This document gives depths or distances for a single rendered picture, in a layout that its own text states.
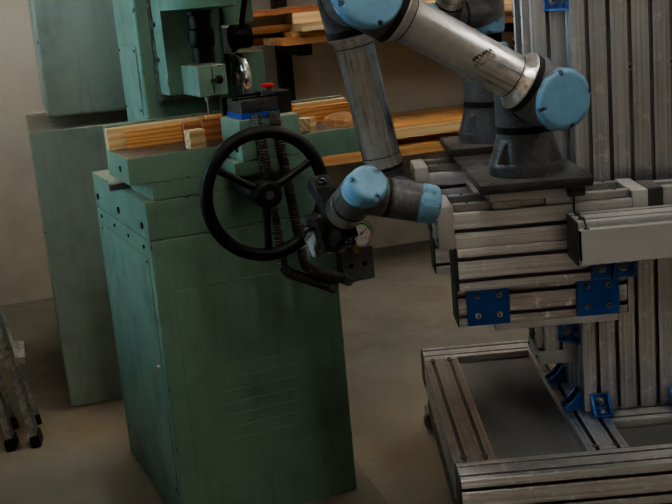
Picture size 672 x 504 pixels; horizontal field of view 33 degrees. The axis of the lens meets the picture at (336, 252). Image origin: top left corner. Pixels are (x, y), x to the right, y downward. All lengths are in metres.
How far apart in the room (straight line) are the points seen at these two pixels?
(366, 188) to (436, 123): 2.77
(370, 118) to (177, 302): 0.67
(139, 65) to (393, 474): 1.21
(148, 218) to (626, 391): 1.15
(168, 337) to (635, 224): 1.05
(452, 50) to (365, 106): 0.21
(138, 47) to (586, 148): 1.10
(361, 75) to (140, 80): 0.82
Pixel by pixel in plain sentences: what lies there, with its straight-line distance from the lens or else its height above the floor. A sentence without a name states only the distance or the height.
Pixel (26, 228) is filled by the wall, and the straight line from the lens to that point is 4.99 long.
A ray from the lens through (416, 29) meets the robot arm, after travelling 2.05.
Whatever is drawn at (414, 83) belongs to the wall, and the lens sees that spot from 5.23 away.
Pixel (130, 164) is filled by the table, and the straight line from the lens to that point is 2.47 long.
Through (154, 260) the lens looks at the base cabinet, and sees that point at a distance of 2.51.
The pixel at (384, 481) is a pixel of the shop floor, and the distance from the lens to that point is 2.89.
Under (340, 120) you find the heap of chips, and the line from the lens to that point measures 2.65.
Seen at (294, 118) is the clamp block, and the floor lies 0.95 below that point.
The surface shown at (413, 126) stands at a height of 0.61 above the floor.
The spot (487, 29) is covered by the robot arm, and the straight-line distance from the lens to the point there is 3.06.
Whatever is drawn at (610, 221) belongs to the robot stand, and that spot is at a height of 0.73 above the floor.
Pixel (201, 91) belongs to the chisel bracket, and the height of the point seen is 1.01.
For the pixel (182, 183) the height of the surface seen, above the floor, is 0.83.
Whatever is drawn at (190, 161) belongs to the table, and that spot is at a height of 0.87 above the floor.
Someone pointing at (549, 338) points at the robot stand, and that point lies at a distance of 2.63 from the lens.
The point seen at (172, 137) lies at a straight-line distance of 2.64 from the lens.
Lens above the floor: 1.23
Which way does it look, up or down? 14 degrees down
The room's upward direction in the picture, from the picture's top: 5 degrees counter-clockwise
